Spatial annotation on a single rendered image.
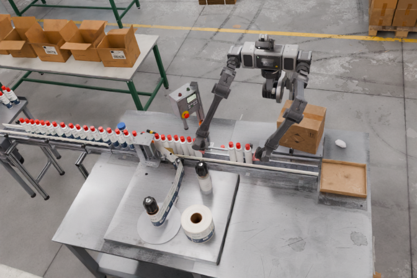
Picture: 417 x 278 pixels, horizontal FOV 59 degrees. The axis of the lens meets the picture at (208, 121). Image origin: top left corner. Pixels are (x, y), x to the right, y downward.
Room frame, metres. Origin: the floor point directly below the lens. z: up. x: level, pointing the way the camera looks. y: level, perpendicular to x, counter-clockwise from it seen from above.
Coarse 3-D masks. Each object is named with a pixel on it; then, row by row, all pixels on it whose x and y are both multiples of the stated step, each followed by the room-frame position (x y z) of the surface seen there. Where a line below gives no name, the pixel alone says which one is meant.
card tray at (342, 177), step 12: (324, 168) 1.49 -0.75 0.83; (336, 168) 1.47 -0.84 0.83; (348, 168) 1.45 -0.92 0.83; (360, 168) 1.43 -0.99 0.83; (324, 180) 1.39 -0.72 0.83; (336, 180) 1.37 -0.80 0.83; (348, 180) 1.35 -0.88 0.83; (360, 180) 1.33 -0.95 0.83; (336, 192) 1.27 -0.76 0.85; (348, 192) 1.24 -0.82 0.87; (360, 192) 1.24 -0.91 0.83
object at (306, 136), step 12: (312, 108) 1.83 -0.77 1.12; (324, 108) 1.81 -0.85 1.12; (312, 120) 1.71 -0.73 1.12; (324, 120) 1.78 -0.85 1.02; (288, 132) 1.73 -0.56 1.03; (300, 132) 1.68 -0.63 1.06; (312, 132) 1.63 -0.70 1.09; (288, 144) 1.73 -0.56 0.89; (300, 144) 1.68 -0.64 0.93; (312, 144) 1.63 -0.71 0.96
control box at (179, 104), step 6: (186, 84) 1.96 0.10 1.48; (180, 90) 1.92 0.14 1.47; (192, 90) 1.89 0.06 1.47; (174, 96) 1.86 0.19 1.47; (186, 96) 1.85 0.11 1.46; (174, 102) 1.84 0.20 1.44; (180, 102) 1.82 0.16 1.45; (186, 102) 1.85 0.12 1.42; (198, 102) 1.89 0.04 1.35; (174, 108) 1.86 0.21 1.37; (180, 108) 1.82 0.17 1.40; (186, 108) 1.84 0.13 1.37; (192, 108) 1.86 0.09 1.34; (198, 108) 1.89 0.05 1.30; (180, 114) 1.82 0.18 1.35
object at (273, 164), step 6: (126, 150) 2.02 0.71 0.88; (132, 150) 2.01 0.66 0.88; (204, 156) 1.79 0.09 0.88; (210, 156) 1.77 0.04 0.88; (216, 156) 1.76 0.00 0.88; (222, 156) 1.75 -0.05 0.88; (228, 156) 1.74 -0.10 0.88; (210, 162) 1.72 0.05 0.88; (216, 162) 1.71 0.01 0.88; (258, 162) 1.63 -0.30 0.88; (264, 162) 1.62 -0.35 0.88; (270, 162) 1.61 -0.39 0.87; (276, 162) 1.60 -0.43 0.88; (258, 168) 1.57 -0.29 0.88; (288, 168) 1.52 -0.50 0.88; (294, 168) 1.51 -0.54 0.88; (300, 168) 1.50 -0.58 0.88; (306, 168) 1.49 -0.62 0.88; (312, 168) 1.48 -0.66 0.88; (306, 174) 1.44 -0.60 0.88
